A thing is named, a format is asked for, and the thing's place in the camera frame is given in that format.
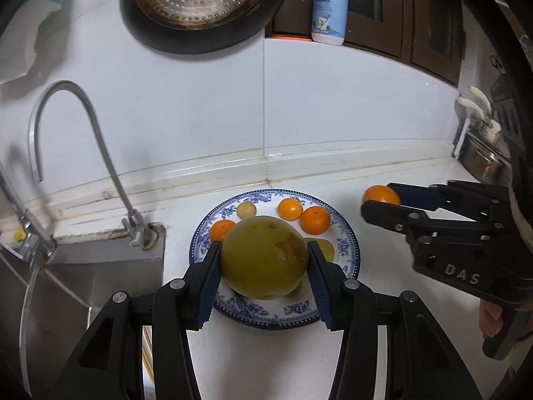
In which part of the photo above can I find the blue and white plate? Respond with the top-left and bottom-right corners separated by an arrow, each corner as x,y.
189,189 -> 361,329

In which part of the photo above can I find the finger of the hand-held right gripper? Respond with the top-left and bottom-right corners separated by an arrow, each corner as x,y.
360,200 -> 424,238
387,182 -> 451,213

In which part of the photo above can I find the stainless steel pot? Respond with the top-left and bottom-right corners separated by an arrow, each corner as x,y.
460,133 -> 511,184

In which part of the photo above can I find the white and blue bottle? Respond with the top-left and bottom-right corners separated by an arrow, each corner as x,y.
310,0 -> 346,46

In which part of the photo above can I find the large yellow-green pear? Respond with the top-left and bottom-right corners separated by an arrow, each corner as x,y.
220,215 -> 311,301

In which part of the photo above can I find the small orange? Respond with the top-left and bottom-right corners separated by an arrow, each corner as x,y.
277,198 -> 304,221

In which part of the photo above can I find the steel sink faucet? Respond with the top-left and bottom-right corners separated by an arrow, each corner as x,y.
0,162 -> 58,264

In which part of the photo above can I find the stainless steel sink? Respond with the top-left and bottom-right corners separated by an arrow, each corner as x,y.
0,223 -> 167,400

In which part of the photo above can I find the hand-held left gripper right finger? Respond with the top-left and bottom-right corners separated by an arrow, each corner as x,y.
307,242 -> 484,400

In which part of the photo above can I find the translucent plastic bag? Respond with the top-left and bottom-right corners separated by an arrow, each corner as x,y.
0,0 -> 80,86

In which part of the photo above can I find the person's right hand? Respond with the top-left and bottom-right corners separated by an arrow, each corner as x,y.
479,300 -> 504,340

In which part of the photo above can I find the white-handled knife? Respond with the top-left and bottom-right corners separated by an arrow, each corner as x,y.
468,86 -> 494,111
458,97 -> 489,121

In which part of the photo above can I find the large orange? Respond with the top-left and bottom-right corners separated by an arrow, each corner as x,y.
300,206 -> 331,235

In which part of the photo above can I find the small yellow-green fruit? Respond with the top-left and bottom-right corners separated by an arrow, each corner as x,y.
304,237 -> 335,261

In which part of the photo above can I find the orange kumquat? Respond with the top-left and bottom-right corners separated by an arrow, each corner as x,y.
209,219 -> 237,243
361,185 -> 401,207

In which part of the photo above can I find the black pan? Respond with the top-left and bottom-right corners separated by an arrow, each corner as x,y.
120,0 -> 290,55

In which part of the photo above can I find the dark wooden cabinet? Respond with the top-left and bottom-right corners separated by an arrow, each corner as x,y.
266,0 -> 465,88

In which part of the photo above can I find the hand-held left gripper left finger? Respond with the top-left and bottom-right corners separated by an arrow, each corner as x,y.
50,242 -> 223,400

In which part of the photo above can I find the tall gooseneck steel faucet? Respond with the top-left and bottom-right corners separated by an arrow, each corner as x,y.
28,80 -> 158,251

